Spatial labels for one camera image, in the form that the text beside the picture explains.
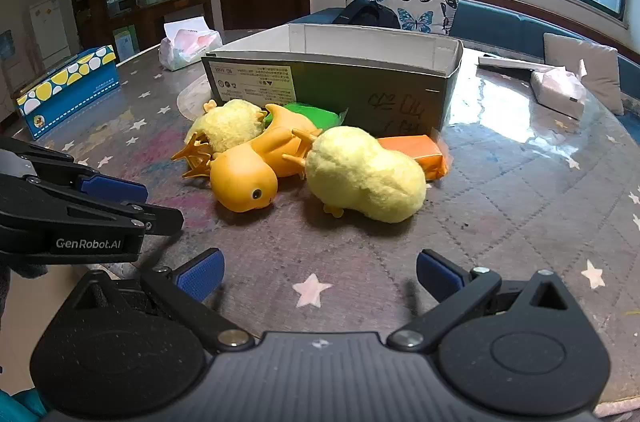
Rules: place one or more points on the white refrigerator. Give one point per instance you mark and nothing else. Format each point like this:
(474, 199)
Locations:
(50, 30)

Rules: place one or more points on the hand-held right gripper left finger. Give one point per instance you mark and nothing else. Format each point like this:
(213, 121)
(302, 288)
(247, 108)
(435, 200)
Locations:
(200, 274)

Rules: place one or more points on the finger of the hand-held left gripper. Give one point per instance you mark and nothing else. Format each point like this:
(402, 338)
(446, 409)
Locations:
(112, 188)
(160, 219)

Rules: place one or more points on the blue sofa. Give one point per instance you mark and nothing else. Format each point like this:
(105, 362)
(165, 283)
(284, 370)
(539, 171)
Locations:
(505, 27)

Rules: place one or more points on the butterfly print pillow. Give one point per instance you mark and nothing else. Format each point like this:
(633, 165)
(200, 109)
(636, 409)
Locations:
(415, 10)

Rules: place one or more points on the blue spotted tissue box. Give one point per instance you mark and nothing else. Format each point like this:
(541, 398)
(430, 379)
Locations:
(70, 95)

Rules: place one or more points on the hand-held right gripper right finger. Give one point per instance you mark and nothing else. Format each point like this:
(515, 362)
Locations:
(440, 274)

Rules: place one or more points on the black backpack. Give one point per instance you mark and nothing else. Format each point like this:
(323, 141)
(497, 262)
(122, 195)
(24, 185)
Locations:
(362, 12)

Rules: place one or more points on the orange packet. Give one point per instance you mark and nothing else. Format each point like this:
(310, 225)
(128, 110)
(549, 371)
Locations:
(415, 152)

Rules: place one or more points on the green packet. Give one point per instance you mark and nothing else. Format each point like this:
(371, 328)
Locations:
(310, 112)

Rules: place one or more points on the beige cushion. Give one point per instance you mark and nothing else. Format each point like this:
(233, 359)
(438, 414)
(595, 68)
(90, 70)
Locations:
(595, 67)

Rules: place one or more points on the pink cloth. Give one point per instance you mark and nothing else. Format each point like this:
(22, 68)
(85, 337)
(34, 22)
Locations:
(557, 92)

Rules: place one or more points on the orange rubber duck toy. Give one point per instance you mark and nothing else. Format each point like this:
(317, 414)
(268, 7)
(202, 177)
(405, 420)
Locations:
(242, 182)

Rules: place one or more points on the yellow plush chick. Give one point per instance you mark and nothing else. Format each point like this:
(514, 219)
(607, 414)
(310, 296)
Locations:
(230, 125)
(365, 177)

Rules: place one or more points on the cardboard box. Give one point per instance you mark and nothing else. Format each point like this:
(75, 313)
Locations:
(350, 87)

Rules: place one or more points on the round beige mat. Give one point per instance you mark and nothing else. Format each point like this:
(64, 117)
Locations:
(192, 100)

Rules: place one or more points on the white flat book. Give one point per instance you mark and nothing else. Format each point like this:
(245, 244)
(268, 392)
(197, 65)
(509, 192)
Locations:
(505, 62)

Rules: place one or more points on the pink tissue pack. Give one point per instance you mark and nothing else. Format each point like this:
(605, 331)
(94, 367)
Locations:
(187, 45)

